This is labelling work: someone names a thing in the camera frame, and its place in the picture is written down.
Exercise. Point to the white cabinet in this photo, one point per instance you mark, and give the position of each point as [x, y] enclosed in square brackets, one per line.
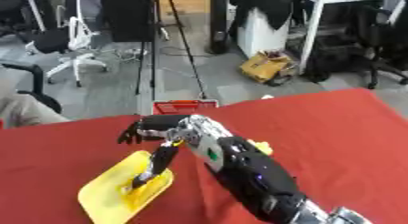
[263, 36]

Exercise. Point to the black standing column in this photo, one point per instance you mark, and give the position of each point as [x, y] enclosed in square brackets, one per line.
[219, 21]

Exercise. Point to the black jacket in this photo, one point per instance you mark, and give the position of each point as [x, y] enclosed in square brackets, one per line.
[265, 4]

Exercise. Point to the black office chair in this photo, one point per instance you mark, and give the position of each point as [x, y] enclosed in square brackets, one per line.
[380, 39]

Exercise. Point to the person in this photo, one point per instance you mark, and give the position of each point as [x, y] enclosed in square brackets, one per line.
[21, 112]

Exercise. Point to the black panel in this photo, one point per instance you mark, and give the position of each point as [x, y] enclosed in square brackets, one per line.
[126, 15]

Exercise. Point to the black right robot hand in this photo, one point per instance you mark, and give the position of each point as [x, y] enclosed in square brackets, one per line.
[159, 122]

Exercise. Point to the white table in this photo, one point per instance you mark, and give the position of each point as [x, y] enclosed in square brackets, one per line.
[313, 27]

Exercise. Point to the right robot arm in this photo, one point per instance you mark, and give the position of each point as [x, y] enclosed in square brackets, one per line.
[255, 176]

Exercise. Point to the red plastic basket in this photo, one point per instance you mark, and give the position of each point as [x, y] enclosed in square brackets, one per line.
[183, 107]

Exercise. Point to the small yellow toy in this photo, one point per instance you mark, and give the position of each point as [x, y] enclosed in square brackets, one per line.
[264, 147]

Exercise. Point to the black chair armrest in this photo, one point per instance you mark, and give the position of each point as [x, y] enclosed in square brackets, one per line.
[38, 82]

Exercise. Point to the tan cardboard box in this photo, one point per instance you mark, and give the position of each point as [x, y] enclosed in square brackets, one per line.
[263, 66]

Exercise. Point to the black tripod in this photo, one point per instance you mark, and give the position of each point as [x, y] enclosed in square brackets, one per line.
[183, 42]

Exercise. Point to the yellow plastic tray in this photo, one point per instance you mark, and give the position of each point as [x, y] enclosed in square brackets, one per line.
[111, 197]

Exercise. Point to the white office chair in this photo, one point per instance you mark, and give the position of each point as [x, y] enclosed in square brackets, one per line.
[80, 36]

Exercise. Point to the small white object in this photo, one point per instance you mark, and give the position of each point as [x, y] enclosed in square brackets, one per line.
[267, 96]

